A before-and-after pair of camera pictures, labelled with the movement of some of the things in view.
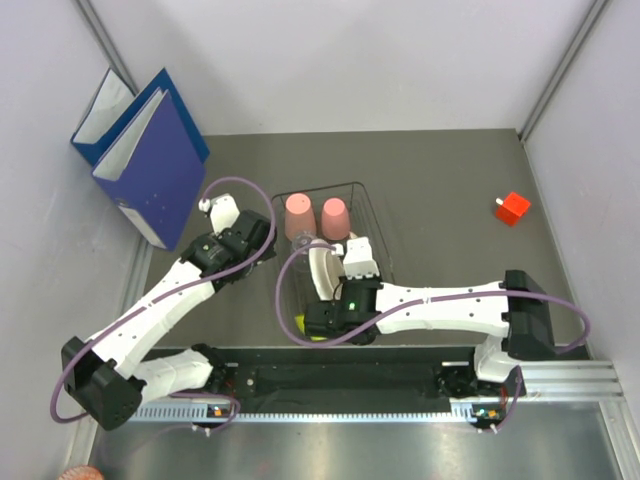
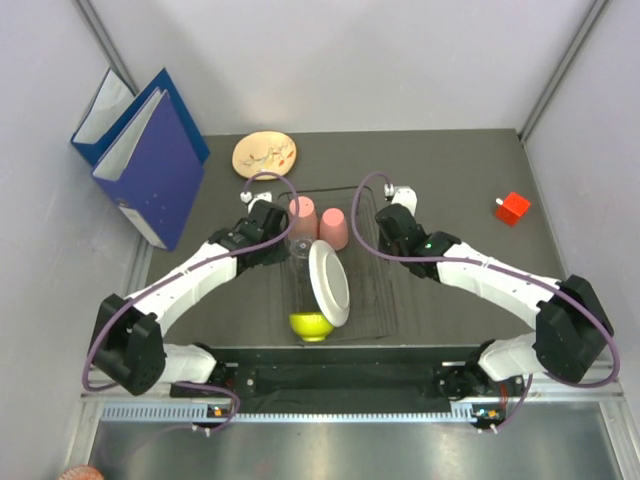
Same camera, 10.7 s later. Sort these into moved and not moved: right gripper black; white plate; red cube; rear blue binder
Moved: right gripper black
Not moved: rear blue binder; red cube; white plate
